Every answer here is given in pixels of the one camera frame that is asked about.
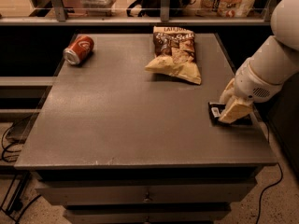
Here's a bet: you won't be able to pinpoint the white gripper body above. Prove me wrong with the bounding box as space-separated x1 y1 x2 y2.
234 58 282 103

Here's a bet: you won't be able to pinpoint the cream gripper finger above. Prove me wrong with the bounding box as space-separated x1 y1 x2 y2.
219 96 253 124
220 78 235 105

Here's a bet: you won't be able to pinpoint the black rxbar chocolate bar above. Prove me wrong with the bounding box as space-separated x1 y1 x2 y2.
207 102 252 126

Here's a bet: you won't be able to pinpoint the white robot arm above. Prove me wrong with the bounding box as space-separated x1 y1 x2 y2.
219 0 299 123

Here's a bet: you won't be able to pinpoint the red coke can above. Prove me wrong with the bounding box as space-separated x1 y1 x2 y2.
64 35 94 65

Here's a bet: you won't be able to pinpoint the brown and yellow chip bag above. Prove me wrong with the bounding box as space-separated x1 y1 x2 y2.
145 26 202 85

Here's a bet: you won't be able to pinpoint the colourful snack bag background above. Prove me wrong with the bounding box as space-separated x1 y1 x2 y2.
196 0 255 18

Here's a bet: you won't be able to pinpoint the black bag in background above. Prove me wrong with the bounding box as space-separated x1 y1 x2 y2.
126 0 195 17

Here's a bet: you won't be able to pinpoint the grey drawer cabinet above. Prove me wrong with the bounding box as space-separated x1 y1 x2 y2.
16 34 277 211

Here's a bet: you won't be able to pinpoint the upper drawer with knob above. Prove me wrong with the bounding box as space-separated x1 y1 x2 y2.
36 179 256 206

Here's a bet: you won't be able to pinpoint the lower drawer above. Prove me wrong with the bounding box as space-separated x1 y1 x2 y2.
64 208 230 224

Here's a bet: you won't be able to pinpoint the black cable on right floor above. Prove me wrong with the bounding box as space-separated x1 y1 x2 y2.
254 121 284 224

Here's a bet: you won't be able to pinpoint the grey metal shelf rail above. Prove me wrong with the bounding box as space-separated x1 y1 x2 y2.
0 0 281 26

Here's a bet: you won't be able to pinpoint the black cables on left floor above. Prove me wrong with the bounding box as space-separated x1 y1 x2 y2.
0 115 42 224

